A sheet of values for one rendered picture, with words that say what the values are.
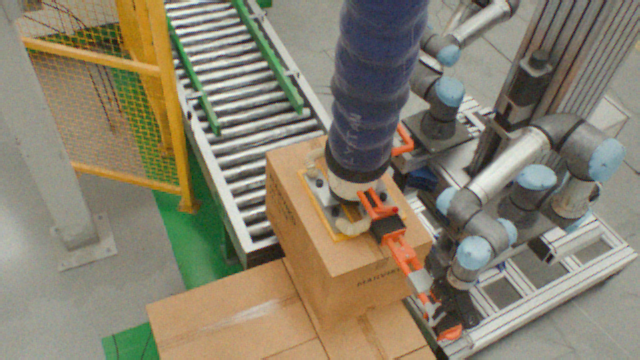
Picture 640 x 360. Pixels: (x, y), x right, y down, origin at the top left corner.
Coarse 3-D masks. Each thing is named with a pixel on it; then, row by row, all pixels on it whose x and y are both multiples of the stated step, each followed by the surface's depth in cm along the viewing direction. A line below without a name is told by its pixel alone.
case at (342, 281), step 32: (288, 160) 222; (320, 160) 223; (288, 192) 212; (288, 224) 222; (320, 224) 203; (416, 224) 207; (288, 256) 237; (320, 256) 196; (352, 256) 196; (384, 256) 197; (416, 256) 207; (320, 288) 207; (352, 288) 203; (384, 288) 216; (320, 320) 219
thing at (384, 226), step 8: (376, 216) 188; (384, 216) 189; (392, 216) 190; (376, 224) 187; (384, 224) 187; (392, 224) 188; (400, 224) 188; (376, 232) 185; (384, 232) 185; (392, 232) 184; (400, 232) 185; (376, 240) 187; (384, 240) 185; (392, 240) 187
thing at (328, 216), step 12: (300, 180) 214; (312, 180) 213; (324, 180) 213; (312, 192) 210; (312, 204) 208; (324, 216) 204; (336, 216) 203; (348, 216) 204; (336, 228) 200; (336, 240) 198
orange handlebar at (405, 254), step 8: (400, 128) 217; (400, 136) 217; (408, 136) 215; (408, 144) 212; (392, 152) 209; (400, 152) 211; (360, 192) 196; (376, 200) 195; (368, 208) 192; (400, 240) 185; (392, 248) 183; (400, 248) 182; (408, 248) 182; (392, 256) 183; (400, 256) 180; (408, 256) 180; (400, 264) 180; (416, 264) 180; (408, 272) 177; (424, 296) 172; (432, 296) 174; (424, 304) 172; (448, 336) 165; (456, 336) 165
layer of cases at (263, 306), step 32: (224, 288) 244; (256, 288) 245; (288, 288) 246; (160, 320) 233; (192, 320) 234; (224, 320) 235; (256, 320) 236; (288, 320) 237; (352, 320) 239; (384, 320) 240; (160, 352) 225; (192, 352) 225; (224, 352) 226; (256, 352) 227; (288, 352) 228; (320, 352) 229; (352, 352) 230; (384, 352) 231; (416, 352) 232
